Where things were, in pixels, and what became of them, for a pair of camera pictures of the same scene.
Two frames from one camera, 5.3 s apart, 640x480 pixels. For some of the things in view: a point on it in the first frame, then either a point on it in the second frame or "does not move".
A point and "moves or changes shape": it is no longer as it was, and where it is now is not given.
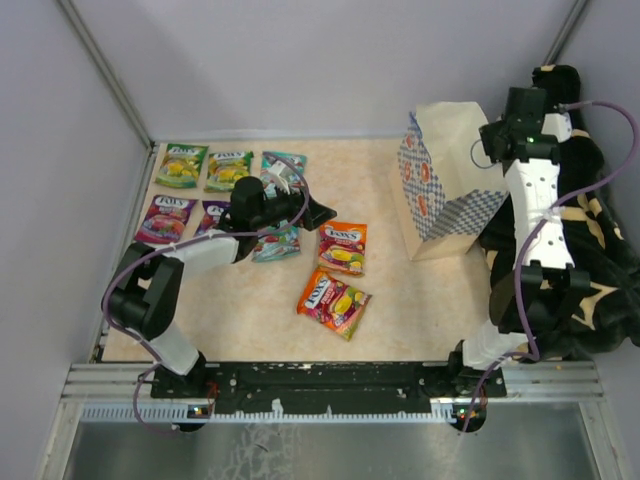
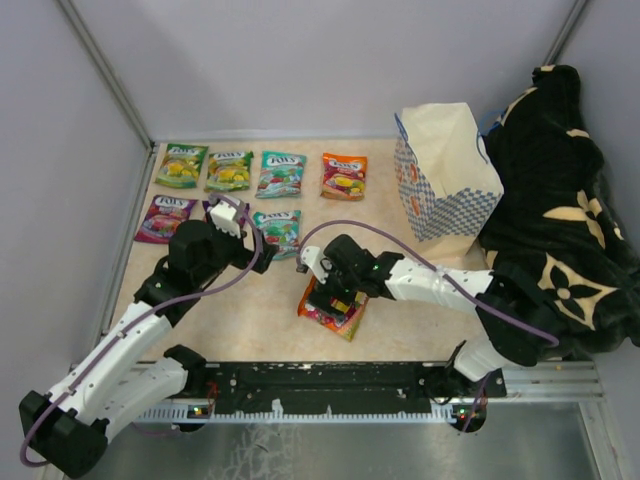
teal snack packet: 276,170 does not move
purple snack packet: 165,219 does not move
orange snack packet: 342,248 moves or changes shape
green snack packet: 225,168 does not move
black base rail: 325,388 does not move
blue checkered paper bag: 449,177 moves or changes shape
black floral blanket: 605,316 does not move
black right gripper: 486,131 → 322,294
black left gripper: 317,213 → 244,253
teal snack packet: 283,245 does not move
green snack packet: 180,164 does not move
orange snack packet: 334,303 does not move
